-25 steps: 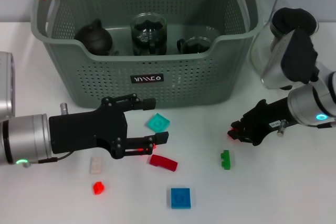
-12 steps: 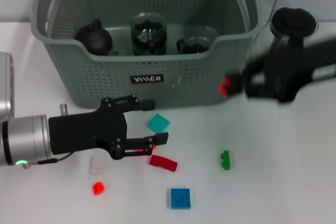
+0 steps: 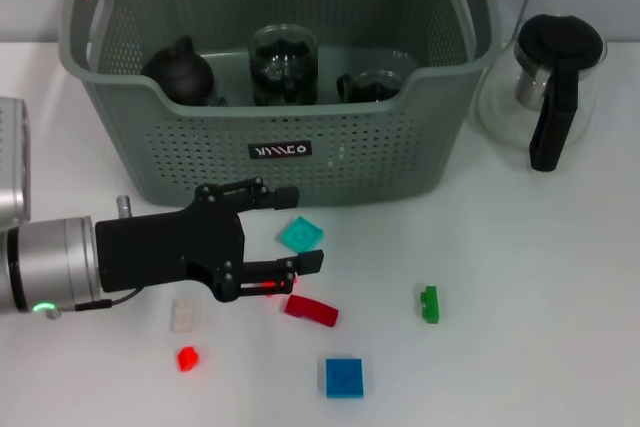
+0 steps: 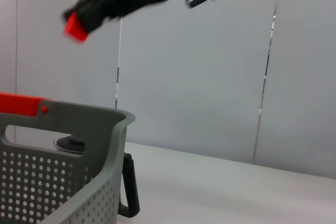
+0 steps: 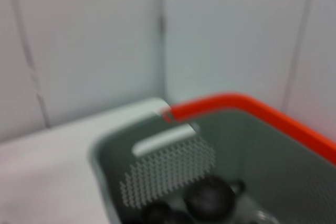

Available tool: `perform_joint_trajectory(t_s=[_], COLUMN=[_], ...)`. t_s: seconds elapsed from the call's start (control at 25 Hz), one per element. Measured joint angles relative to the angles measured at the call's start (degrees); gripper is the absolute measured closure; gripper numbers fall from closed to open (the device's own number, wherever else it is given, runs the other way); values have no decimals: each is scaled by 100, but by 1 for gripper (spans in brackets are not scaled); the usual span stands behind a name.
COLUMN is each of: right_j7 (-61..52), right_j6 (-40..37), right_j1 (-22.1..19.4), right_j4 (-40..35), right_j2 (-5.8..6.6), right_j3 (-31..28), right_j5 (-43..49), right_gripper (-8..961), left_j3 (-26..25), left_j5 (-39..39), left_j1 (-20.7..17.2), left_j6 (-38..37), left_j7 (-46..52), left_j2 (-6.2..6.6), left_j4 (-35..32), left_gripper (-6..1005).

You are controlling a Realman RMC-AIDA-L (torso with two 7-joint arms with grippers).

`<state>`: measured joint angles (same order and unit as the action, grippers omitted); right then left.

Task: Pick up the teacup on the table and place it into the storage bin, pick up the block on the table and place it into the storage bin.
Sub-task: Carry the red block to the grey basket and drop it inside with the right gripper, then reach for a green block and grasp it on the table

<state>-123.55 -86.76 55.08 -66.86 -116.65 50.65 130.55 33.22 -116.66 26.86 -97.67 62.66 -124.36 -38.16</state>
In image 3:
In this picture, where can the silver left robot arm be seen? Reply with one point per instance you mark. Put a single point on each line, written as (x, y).
(50, 262)

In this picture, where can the dark red curved block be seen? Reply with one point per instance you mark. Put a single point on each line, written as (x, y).
(312, 309)

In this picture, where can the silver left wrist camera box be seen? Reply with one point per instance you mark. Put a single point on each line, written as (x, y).
(15, 162)

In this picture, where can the green notched building block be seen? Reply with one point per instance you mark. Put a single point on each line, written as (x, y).
(430, 304)

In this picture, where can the small black clay teapot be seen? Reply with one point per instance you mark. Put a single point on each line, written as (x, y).
(182, 74)

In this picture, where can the metal plug left gripper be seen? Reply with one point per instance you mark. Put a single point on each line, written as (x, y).
(123, 207)

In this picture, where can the glass teapot black lid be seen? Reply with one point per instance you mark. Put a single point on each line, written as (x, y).
(557, 37)

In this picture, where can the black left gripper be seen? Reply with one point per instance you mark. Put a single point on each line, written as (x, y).
(160, 247)

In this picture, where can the small red building block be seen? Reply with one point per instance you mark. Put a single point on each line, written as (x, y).
(187, 358)

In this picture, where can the grey-green perforated storage bin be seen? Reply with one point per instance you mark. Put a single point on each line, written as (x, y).
(325, 172)

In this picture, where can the teal square building block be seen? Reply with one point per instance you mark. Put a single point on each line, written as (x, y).
(301, 236)

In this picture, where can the bright red sloped block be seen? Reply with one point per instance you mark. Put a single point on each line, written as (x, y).
(271, 293)

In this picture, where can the blue square building block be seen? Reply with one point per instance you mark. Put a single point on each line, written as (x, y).
(344, 378)

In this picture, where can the clear white block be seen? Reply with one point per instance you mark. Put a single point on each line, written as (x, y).
(183, 316)

